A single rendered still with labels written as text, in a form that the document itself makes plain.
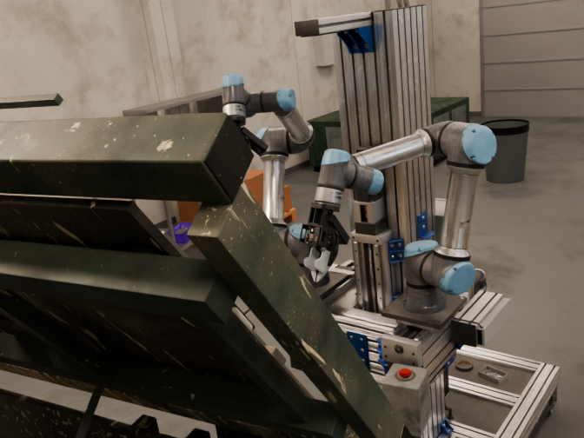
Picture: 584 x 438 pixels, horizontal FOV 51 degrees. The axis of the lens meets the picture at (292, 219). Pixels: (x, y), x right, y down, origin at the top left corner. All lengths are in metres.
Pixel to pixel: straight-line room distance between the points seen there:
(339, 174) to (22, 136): 0.83
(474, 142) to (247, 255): 1.07
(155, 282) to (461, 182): 1.14
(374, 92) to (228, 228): 1.36
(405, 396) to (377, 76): 1.08
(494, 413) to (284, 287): 2.12
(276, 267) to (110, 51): 5.52
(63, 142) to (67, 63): 5.10
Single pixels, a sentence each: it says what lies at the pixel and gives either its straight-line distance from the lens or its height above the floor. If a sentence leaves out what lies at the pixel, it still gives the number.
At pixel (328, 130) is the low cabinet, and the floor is 0.58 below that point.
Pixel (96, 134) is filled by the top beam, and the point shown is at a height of 1.90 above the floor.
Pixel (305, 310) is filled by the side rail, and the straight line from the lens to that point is 1.17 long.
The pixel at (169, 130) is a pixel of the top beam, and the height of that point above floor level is 1.90.
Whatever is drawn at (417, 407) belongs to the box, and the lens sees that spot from 2.00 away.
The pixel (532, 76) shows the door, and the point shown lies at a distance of 10.91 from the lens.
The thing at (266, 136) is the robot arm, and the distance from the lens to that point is 2.47.
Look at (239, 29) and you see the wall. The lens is 7.74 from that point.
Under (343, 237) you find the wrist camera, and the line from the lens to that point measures 1.72.
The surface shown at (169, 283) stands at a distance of 1.06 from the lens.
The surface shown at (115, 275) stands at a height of 1.64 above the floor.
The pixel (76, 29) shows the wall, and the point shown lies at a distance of 6.28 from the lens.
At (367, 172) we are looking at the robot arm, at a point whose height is 1.61.
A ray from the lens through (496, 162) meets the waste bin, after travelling 7.16.
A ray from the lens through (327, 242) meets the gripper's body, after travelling 1.65.
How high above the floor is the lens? 2.05
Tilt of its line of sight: 18 degrees down
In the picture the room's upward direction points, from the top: 7 degrees counter-clockwise
